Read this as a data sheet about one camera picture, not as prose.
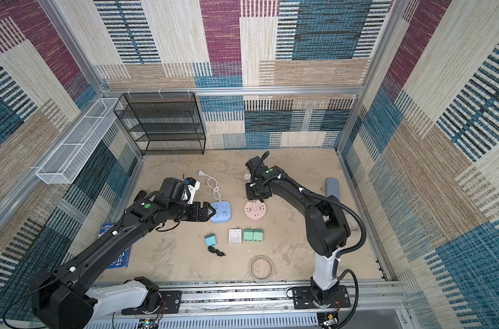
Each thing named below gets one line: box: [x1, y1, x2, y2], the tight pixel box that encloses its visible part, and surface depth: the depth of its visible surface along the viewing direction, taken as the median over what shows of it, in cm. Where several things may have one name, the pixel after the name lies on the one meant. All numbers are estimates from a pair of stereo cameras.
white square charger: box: [228, 228, 242, 247], surface depth 87 cm
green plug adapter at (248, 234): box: [243, 226, 254, 242], surface depth 89 cm
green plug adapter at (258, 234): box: [252, 226, 264, 242], surface depth 89 cm
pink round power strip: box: [244, 200, 267, 223], surface depth 96 cm
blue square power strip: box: [209, 200, 232, 224], surface depth 95 cm
